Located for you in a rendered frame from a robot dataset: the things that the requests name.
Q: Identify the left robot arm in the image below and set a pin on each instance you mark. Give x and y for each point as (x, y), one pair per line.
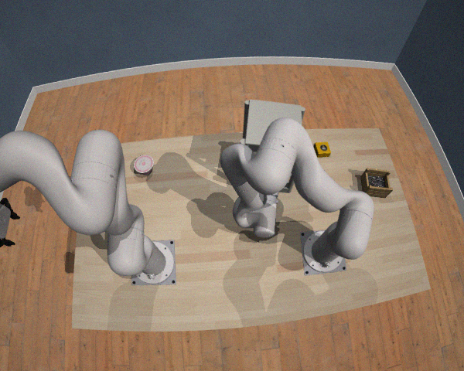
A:
(92, 201)

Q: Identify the grey shelving unit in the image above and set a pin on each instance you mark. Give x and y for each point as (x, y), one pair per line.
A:
(261, 114)

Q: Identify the brown wooden crate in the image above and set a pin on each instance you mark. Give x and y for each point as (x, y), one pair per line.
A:
(375, 182)

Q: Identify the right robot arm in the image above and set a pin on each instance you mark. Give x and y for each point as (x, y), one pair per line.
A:
(268, 172)

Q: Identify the grey cup with pink band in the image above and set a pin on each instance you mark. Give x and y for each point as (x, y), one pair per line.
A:
(143, 164)

